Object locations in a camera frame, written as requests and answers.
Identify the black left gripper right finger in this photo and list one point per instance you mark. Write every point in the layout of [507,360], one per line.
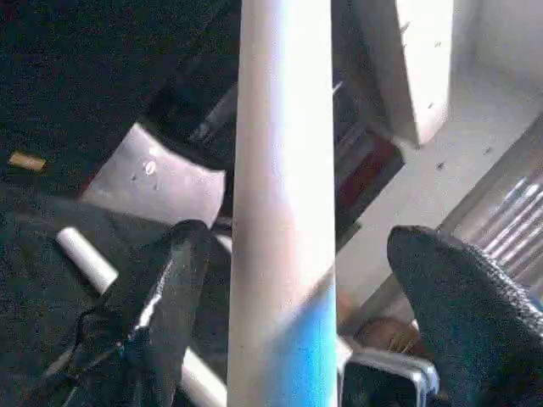
[475,322]

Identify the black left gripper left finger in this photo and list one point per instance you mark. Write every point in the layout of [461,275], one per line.
[140,330]

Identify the white plastic table leg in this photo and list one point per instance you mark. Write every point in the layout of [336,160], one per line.
[85,254]
[280,169]

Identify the grey cushion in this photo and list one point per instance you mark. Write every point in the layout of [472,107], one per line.
[161,186]

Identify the small tan label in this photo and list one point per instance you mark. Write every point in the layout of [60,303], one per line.
[26,161]

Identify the black sofa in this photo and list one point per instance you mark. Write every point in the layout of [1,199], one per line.
[85,63]

